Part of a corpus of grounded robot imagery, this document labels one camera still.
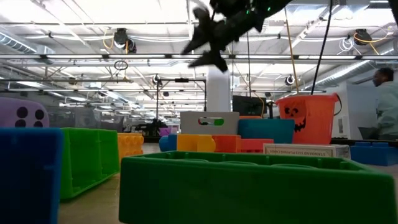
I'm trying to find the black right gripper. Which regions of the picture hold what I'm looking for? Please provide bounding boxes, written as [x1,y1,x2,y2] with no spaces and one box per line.
[182,5,262,73]

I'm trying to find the yellow toy block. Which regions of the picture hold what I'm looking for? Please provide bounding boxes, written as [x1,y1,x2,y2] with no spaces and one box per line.
[176,133,216,153]

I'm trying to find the yellow studded toy brick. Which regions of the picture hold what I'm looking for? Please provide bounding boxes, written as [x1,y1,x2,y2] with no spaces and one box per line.
[117,132,145,159]

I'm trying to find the bright green toy brick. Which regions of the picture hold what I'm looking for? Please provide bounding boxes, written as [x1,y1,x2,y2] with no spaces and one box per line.
[59,127,121,200]

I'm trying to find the small blue toy brick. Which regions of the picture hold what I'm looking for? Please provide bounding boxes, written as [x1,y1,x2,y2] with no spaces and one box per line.
[349,141,398,167]

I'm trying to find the white building pillar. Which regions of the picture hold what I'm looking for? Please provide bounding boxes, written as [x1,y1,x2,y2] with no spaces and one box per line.
[206,67,232,113]

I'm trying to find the long ceiling light bar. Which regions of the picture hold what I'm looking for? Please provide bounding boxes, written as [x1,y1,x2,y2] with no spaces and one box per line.
[0,54,398,60]

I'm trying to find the black background monitor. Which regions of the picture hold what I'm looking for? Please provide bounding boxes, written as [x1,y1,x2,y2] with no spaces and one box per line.
[232,95,268,118]

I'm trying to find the clear grey plastic bin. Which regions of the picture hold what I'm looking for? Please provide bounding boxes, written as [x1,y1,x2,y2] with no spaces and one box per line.
[180,110,241,136]

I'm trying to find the purple background box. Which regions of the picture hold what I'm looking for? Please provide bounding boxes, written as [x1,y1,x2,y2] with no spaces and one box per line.
[159,125,180,136]

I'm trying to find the black background robot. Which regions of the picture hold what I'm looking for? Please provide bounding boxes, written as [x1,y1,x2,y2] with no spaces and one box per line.
[136,119,169,138]

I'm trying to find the orange toy block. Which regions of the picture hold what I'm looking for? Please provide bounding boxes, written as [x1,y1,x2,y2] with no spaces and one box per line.
[212,134,242,153]

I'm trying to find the teal plastic tray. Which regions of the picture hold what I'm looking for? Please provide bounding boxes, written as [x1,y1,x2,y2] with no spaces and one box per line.
[237,118,295,144]

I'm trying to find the large blue toy block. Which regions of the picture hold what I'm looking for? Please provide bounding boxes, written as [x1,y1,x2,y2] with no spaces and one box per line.
[158,133,178,152]

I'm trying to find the red-orange flat toy brick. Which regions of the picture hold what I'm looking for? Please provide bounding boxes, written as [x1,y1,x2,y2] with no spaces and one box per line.
[238,138,275,154]

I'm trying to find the orange pumpkin bucket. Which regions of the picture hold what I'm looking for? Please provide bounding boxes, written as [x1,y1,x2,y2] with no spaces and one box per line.
[274,92,343,145]

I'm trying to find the silver-backed playing card box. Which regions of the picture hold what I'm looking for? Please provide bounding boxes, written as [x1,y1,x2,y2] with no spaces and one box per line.
[262,142,351,159]

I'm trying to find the grey plastic tray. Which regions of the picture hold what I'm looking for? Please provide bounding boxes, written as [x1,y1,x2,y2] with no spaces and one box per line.
[48,106,125,133]

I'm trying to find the dark green toy brick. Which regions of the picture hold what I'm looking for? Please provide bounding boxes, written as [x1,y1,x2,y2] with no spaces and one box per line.
[118,150,398,224]

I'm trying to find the dark laptop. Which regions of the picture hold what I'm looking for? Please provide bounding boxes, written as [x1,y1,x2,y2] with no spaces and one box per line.
[358,126,379,141]

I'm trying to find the person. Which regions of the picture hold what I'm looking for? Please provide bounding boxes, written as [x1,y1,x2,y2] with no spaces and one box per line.
[372,67,398,141]

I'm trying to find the purple foam die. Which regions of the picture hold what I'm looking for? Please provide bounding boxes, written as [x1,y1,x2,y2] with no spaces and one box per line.
[0,96,50,128]

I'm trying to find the black background frame stand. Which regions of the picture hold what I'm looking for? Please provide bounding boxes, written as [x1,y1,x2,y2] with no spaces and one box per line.
[155,77,208,113]

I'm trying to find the thin black hanging cable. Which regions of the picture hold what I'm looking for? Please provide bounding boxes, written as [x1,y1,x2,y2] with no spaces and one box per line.
[230,40,235,97]

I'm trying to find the yellow hanging cable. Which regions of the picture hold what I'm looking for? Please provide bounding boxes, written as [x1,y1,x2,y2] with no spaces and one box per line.
[283,6,300,96]

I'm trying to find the black coiled cable ring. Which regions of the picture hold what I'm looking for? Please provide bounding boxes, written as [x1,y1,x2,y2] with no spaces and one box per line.
[113,60,129,72]

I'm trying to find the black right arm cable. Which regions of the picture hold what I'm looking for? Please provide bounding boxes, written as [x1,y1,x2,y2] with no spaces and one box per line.
[310,0,334,95]

